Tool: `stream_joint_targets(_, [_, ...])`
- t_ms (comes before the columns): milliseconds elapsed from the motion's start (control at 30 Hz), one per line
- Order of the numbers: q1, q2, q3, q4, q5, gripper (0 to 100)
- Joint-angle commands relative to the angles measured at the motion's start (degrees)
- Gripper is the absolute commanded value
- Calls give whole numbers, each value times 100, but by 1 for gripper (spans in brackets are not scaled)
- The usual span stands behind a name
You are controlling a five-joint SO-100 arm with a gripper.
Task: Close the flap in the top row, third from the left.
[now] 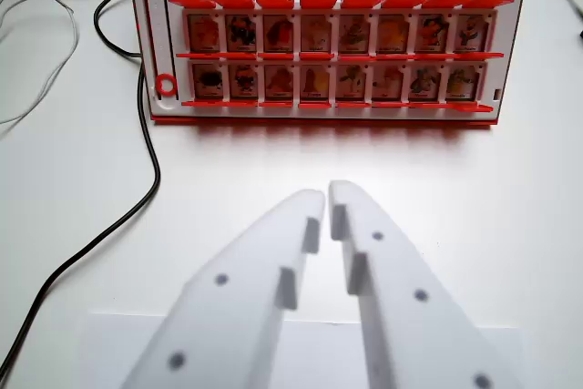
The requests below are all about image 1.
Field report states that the red and white game board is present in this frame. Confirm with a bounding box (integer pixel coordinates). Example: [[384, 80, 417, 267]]
[[126, 0, 532, 128]]

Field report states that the long black cable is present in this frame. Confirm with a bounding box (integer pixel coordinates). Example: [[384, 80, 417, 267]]
[[0, 64, 162, 384]]

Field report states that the thin white cable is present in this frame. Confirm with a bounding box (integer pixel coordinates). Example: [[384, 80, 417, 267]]
[[0, 0, 81, 127]]

